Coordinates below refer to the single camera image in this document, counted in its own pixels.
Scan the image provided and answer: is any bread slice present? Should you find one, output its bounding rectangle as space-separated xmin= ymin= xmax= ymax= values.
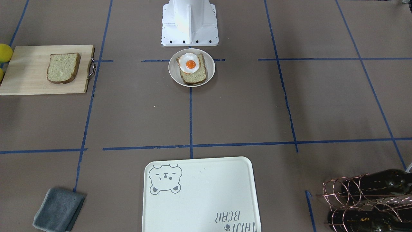
xmin=46 ymin=53 xmax=81 ymax=84
xmin=180 ymin=54 xmax=206 ymax=85

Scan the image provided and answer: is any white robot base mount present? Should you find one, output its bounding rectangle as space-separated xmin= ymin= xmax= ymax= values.
xmin=161 ymin=0 xmax=219 ymax=47

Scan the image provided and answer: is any bread slice in plate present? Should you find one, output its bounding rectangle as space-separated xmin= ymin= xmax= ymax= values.
xmin=180 ymin=54 xmax=206 ymax=85

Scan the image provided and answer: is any dark wine bottle lower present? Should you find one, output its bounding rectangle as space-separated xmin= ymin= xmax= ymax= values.
xmin=327 ymin=209 xmax=412 ymax=232

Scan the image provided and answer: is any white round plate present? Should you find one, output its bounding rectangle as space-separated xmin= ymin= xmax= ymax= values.
xmin=168 ymin=48 xmax=215 ymax=88

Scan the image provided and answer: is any bread slice top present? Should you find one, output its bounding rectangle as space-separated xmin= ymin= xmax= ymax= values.
xmin=46 ymin=53 xmax=81 ymax=84

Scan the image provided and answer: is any yellow lemon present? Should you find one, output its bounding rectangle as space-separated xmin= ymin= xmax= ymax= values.
xmin=0 ymin=68 xmax=4 ymax=82
xmin=0 ymin=43 xmax=13 ymax=63

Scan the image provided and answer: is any grey folded cloth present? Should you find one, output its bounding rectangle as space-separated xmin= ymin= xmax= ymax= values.
xmin=33 ymin=188 xmax=86 ymax=232

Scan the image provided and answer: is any copper wire bottle rack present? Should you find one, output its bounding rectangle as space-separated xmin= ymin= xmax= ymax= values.
xmin=321 ymin=175 xmax=411 ymax=223

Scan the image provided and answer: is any cream bear tray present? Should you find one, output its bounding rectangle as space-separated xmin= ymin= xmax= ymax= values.
xmin=141 ymin=157 xmax=262 ymax=232

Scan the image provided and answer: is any dark wine bottle upper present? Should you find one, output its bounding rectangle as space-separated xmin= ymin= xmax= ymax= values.
xmin=341 ymin=169 xmax=412 ymax=200

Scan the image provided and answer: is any fried egg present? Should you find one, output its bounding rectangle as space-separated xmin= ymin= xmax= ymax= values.
xmin=177 ymin=53 xmax=200 ymax=74

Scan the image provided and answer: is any wooden cutting board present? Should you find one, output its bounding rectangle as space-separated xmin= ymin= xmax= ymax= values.
xmin=0 ymin=44 xmax=94 ymax=96

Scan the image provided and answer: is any dark wine bottle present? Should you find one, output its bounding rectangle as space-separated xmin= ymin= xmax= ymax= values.
xmin=341 ymin=169 xmax=412 ymax=200
xmin=327 ymin=209 xmax=412 ymax=232

